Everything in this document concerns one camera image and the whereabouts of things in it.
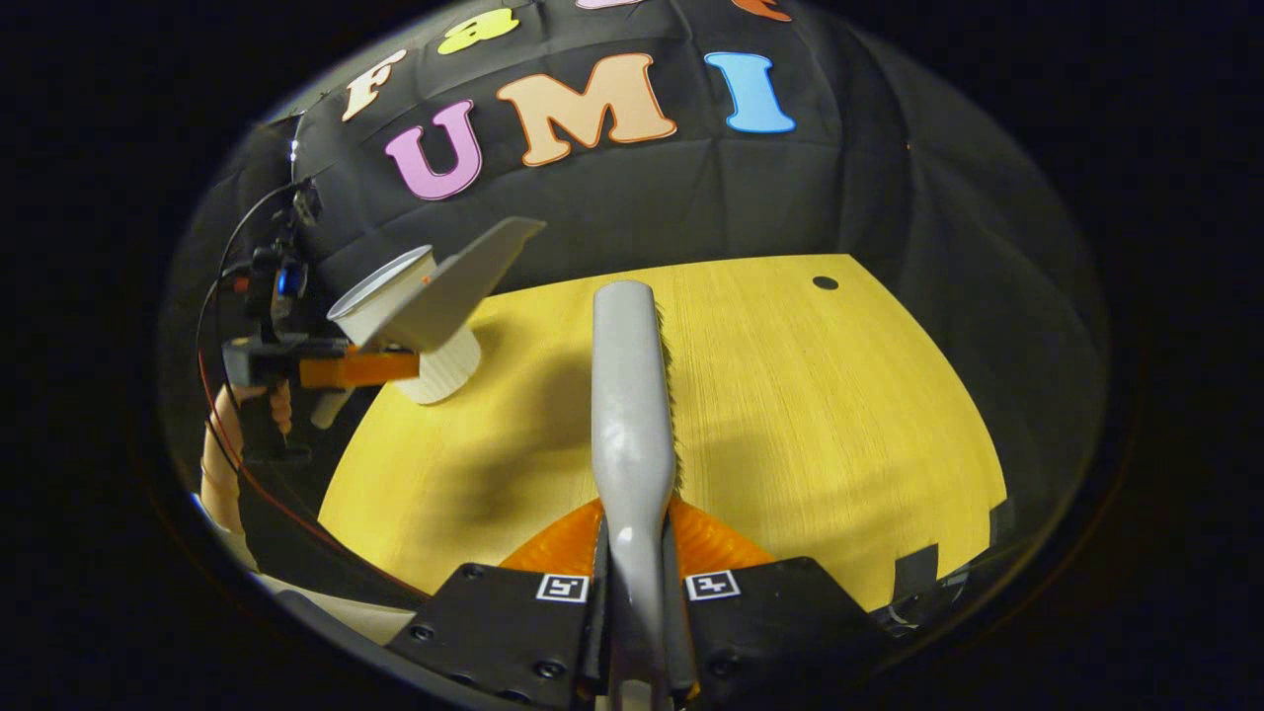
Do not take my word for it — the black backdrop cloth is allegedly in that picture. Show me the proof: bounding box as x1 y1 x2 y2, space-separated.
163 0 1112 633

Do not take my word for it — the grey small broom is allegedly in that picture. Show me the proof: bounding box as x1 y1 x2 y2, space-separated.
591 280 682 711

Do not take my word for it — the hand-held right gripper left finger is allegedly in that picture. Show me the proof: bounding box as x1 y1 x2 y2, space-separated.
385 498 608 710

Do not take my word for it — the white garbage bin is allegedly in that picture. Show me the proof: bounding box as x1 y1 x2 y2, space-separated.
326 245 483 406

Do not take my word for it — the red cable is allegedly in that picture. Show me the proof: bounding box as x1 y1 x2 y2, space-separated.
197 351 431 598

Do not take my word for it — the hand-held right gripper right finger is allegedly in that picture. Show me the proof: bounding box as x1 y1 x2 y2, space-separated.
664 494 895 704

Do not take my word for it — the wooden desktop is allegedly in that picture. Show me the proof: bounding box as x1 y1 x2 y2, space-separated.
318 254 1008 613

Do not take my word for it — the black cable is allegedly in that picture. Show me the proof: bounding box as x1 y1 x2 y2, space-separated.
196 181 302 475

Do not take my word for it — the grey dustpan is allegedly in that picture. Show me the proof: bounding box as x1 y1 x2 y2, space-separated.
311 217 547 431

